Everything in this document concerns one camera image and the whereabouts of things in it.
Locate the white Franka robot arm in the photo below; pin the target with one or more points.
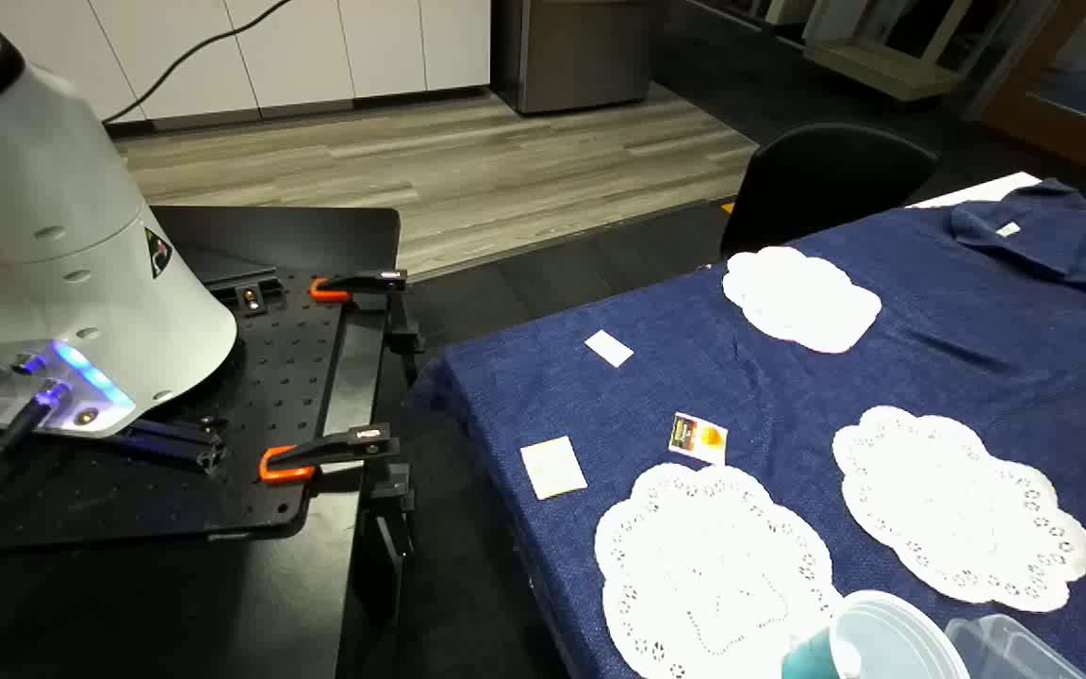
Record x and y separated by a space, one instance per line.
56 228

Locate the dark blue bed sheet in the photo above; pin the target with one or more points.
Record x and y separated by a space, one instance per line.
944 365

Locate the teal plastic cup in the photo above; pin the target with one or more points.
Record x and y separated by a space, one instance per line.
876 643

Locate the small white paper packet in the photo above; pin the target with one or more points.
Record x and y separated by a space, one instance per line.
607 348

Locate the pale square paper note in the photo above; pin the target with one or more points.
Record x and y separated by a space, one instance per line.
553 471

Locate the small orange brown picture card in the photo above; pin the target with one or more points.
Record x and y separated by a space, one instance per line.
698 441

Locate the white paper doily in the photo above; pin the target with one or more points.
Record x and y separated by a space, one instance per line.
958 505
707 568
802 301

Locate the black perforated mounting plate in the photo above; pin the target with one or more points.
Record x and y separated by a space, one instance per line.
267 389

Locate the small black connectors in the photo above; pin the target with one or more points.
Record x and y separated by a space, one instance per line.
257 301

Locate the stainless steel appliance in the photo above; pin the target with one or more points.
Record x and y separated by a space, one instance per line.
576 52

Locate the black round-back chair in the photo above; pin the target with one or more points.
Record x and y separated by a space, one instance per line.
826 184

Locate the white cabinets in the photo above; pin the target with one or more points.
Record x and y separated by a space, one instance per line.
317 52

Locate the blue black clamp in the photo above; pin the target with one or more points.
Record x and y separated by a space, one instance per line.
171 442

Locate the black robot table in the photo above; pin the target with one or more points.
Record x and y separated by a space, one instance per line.
267 618

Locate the white mattress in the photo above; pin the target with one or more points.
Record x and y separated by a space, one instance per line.
983 192

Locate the clear plastic container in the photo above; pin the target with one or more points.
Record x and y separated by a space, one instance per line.
1008 656

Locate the brown wooden door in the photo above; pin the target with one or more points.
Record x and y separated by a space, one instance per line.
1072 89

